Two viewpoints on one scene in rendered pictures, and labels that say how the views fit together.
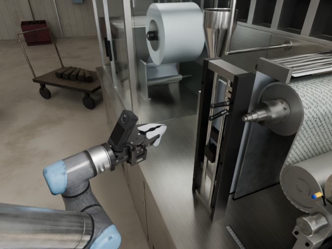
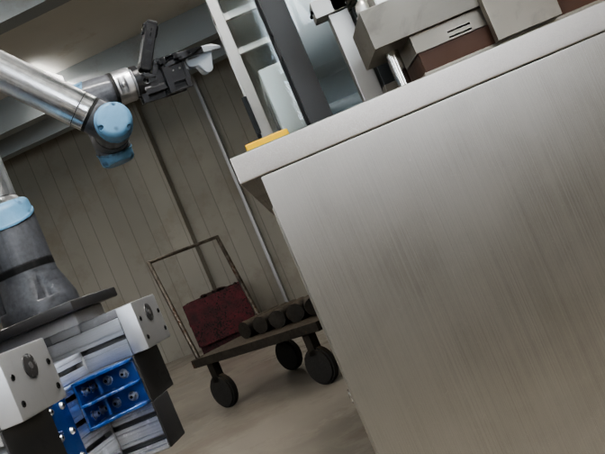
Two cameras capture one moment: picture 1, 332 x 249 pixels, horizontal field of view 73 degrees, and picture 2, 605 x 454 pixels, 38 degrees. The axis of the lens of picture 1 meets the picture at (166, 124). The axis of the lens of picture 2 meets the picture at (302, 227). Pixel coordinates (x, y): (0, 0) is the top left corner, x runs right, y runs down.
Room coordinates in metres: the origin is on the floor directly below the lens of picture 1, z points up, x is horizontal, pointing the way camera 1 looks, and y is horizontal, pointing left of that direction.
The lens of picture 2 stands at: (-1.21, -0.74, 0.76)
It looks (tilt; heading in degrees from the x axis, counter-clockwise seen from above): 1 degrees up; 22
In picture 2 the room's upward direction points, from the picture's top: 23 degrees counter-clockwise
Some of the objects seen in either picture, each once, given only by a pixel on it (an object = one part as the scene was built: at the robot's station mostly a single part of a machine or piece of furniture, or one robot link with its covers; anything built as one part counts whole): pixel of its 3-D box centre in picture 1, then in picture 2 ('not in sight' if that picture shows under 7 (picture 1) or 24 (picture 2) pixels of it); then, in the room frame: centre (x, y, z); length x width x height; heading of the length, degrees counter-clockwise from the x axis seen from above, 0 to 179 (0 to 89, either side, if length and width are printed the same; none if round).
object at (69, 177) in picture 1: (69, 173); (91, 98); (0.41, 0.24, 1.21); 0.11 x 0.08 x 0.09; 129
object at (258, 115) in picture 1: (253, 116); not in sight; (0.49, -0.22, 1.34); 0.06 x 0.03 x 0.03; 112
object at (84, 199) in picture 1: (81, 202); (110, 138); (0.40, 0.23, 1.12); 0.11 x 0.08 x 0.11; 39
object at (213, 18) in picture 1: (220, 18); not in sight; (1.00, -0.22, 1.50); 0.14 x 0.14 x 0.06
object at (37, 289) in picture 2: not in sight; (32, 290); (0.15, 0.36, 0.87); 0.15 x 0.15 x 0.10
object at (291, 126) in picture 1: (313, 102); not in sight; (0.57, -0.42, 1.34); 0.25 x 0.14 x 0.14; 112
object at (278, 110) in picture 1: (271, 112); not in sight; (0.51, -0.28, 1.34); 0.06 x 0.06 x 0.06; 22
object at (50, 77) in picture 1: (71, 66); (272, 298); (3.46, 1.48, 0.50); 1.27 x 0.74 x 1.00; 70
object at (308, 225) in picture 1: (307, 225); not in sight; (0.29, -0.31, 1.18); 0.04 x 0.02 x 0.04; 22
